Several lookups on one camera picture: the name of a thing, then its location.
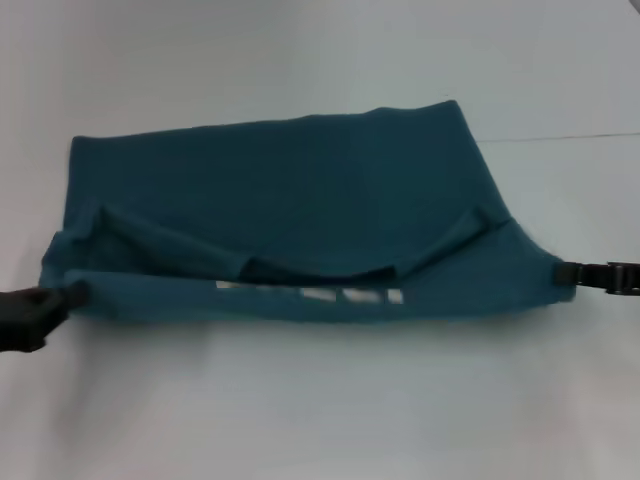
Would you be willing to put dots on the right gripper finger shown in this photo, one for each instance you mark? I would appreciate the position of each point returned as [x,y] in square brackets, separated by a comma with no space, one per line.
[590,277]

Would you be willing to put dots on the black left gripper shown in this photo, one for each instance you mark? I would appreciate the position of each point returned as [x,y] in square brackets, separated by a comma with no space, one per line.
[25,317]

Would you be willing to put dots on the teal blue shirt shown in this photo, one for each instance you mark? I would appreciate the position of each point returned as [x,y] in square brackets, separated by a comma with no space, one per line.
[300,210]

